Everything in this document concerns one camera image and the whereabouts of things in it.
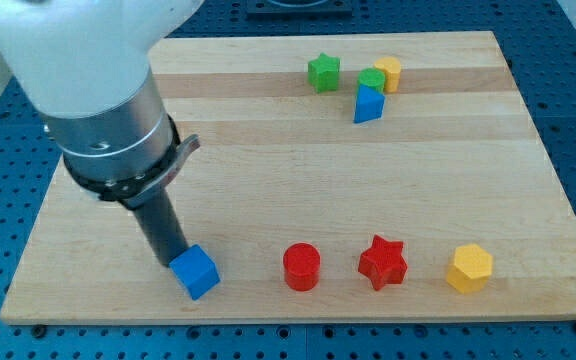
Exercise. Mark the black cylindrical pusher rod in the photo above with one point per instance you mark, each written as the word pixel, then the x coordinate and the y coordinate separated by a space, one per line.
pixel 159 223

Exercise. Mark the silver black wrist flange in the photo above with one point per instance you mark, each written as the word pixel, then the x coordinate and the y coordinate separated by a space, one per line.
pixel 128 153

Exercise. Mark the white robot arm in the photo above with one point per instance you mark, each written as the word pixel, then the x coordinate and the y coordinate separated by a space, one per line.
pixel 84 66

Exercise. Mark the yellow wooden heart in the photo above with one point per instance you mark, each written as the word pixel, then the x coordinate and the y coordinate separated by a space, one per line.
pixel 391 68

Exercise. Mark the yellow wooden hexagon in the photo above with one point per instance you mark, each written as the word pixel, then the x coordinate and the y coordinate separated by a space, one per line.
pixel 469 269

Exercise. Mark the blue wooden cube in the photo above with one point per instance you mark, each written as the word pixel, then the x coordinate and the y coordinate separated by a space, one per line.
pixel 195 271

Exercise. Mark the red wooden cylinder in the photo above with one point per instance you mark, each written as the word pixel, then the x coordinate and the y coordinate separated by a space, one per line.
pixel 301 263

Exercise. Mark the black mounting plate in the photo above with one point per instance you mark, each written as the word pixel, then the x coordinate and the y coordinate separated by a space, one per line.
pixel 300 8

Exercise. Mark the green wooden star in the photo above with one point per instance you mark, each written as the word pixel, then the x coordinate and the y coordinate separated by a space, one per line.
pixel 324 72

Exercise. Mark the red wooden star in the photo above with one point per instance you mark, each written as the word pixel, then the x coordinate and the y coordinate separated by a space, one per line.
pixel 383 262

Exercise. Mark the light wooden board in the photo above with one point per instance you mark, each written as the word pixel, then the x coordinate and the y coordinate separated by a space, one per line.
pixel 455 159

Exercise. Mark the blue wooden triangle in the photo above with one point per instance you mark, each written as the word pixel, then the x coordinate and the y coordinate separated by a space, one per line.
pixel 369 105

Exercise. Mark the green wooden cylinder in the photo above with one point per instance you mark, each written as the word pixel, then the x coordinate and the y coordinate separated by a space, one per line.
pixel 372 78

